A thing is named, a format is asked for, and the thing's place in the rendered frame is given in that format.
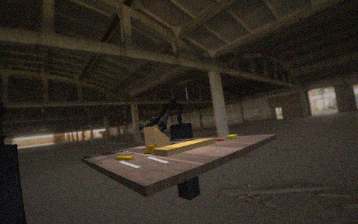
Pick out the yellow panel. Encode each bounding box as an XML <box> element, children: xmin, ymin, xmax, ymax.
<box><xmin>153</xmin><ymin>139</ymin><xmax>215</xmax><ymax>156</ymax></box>

